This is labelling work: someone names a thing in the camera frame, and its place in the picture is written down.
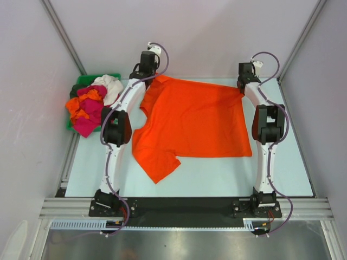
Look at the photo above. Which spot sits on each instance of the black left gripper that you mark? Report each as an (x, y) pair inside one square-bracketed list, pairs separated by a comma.
[(155, 62)]

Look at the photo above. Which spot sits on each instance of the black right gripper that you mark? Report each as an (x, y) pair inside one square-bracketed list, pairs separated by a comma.
[(255, 77)]

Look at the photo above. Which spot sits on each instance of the orange t-shirt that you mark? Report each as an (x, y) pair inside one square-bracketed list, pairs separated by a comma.
[(188, 119), (82, 108)]

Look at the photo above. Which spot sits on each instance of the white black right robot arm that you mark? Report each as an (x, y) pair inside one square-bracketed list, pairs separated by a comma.
[(268, 128)]

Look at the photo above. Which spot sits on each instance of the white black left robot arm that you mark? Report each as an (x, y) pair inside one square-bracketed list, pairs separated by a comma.
[(116, 132)]

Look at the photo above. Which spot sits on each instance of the white t-shirt in bin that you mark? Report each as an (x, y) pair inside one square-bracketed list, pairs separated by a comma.
[(113, 86)]

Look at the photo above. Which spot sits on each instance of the green plastic bin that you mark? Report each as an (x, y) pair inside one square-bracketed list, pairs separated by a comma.
[(88, 80)]

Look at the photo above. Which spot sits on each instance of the magenta t-shirt in bin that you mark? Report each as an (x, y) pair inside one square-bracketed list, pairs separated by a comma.
[(85, 128)]

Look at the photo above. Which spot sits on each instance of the dark green t-shirt in bin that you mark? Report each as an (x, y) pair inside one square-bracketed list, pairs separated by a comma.
[(74, 90)]

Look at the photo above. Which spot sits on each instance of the orange t-shirt in bin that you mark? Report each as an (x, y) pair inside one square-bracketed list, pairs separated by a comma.
[(82, 108)]

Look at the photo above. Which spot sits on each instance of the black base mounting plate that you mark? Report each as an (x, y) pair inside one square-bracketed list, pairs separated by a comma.
[(186, 218)]

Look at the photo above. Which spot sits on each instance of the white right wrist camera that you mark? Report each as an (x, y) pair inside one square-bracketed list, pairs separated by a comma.
[(257, 66)]

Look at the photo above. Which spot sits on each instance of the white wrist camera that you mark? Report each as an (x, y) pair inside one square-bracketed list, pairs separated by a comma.
[(155, 48), (257, 66)]

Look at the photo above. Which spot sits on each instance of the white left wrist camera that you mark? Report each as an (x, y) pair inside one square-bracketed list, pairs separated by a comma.
[(155, 48)]

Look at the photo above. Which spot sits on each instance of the aluminium frame rail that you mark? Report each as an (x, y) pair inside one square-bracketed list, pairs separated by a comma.
[(78, 208)]

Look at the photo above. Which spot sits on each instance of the slotted grey cable duct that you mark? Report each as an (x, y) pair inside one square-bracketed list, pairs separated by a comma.
[(112, 225)]

